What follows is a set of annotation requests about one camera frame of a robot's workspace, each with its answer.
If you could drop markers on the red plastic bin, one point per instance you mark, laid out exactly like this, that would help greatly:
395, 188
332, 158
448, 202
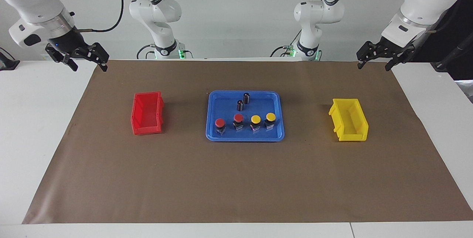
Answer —
146, 114

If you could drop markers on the black stand pole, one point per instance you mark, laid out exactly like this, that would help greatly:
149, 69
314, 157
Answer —
454, 55

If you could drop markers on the red push button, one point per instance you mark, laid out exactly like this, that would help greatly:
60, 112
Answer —
238, 117
220, 122

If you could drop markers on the brown paper mat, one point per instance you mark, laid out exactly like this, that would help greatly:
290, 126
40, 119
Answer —
236, 179

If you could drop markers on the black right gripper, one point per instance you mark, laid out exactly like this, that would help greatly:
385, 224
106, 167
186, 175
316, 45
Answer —
70, 42

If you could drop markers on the blue plastic tray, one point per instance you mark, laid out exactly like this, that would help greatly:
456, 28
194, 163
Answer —
221, 136

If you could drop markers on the yellow plastic bin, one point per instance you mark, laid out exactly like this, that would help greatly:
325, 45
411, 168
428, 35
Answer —
349, 123

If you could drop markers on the white crinkled sheet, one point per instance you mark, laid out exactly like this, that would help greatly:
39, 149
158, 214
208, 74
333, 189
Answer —
466, 90

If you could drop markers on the black device at table edge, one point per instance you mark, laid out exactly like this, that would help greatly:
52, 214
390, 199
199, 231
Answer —
7, 63

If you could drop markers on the black cylindrical capacitor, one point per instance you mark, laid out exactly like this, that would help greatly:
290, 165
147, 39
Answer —
240, 105
246, 98

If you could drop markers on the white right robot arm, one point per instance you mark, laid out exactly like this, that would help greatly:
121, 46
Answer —
33, 1

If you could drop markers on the yellow push button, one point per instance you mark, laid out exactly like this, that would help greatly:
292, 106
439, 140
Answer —
270, 116
255, 119

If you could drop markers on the dark background panel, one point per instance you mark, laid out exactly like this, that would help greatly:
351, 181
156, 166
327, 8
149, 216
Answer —
454, 27

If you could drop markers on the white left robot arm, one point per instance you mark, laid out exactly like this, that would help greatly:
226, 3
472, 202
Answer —
425, 5

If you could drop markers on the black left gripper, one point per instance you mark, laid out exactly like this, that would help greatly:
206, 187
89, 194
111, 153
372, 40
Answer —
392, 49

